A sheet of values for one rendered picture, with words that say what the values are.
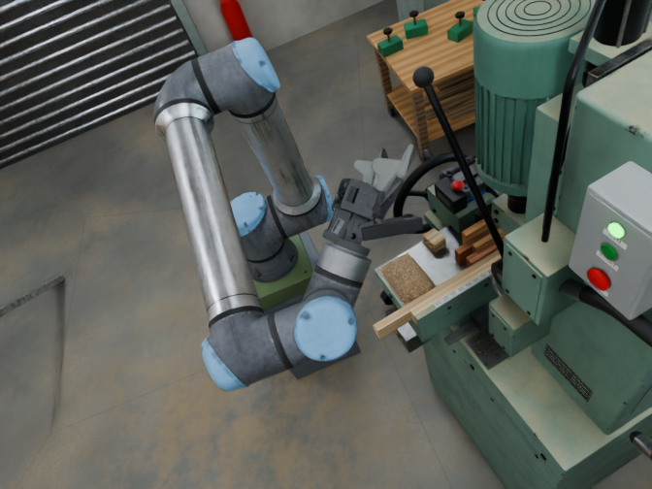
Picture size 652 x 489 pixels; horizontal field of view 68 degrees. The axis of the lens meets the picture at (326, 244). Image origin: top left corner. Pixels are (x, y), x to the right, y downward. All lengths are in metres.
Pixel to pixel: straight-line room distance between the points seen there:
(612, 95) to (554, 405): 0.73
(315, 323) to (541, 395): 0.63
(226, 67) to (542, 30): 0.57
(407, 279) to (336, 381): 1.03
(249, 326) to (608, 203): 0.50
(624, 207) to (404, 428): 1.55
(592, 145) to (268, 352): 0.50
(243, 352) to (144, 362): 1.84
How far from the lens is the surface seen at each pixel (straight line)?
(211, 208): 0.86
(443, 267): 1.22
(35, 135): 4.30
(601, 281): 0.66
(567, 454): 1.16
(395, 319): 1.11
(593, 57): 0.72
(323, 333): 0.71
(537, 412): 1.18
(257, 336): 0.74
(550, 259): 0.75
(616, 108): 0.63
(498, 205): 1.11
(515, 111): 0.82
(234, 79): 1.03
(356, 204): 0.82
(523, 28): 0.78
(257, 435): 2.15
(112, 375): 2.64
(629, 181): 0.61
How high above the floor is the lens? 1.92
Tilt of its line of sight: 50 degrees down
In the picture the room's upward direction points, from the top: 23 degrees counter-clockwise
